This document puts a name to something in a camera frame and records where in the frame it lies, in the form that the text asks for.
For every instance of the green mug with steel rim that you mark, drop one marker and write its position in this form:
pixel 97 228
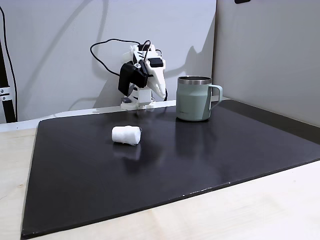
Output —
pixel 192 102

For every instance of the black stand pole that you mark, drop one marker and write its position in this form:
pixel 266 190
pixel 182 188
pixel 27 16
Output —
pixel 6 107

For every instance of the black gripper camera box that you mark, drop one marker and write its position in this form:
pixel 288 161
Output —
pixel 131 77

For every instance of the black wall fixture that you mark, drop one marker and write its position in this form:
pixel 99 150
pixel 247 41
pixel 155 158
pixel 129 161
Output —
pixel 242 1

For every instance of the white stand bracket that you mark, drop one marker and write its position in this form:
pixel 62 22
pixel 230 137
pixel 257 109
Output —
pixel 4 93

